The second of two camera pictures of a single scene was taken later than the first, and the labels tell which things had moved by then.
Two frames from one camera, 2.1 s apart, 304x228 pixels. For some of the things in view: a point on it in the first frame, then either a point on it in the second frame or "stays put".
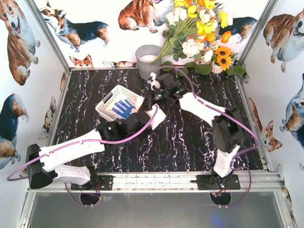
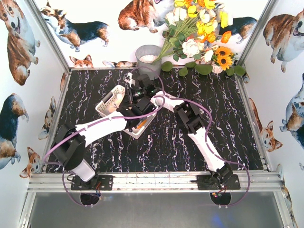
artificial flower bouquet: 194,28 stays put
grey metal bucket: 146,55 stays put
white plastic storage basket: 115,94 stays put
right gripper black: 165,82 -> 129,94
